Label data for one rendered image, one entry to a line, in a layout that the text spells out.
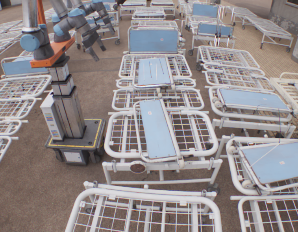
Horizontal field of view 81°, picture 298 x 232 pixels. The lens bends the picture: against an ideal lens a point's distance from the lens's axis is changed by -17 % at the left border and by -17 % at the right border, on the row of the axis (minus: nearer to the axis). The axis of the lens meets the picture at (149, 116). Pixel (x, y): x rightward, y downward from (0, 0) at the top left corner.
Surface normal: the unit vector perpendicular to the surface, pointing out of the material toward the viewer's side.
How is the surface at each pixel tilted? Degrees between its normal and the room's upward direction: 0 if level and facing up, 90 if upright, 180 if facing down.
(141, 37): 90
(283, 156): 5
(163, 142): 1
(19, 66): 90
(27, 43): 98
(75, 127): 90
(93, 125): 0
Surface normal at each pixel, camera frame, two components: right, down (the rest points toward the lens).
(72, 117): -0.01, 0.62
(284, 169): 0.00, -0.83
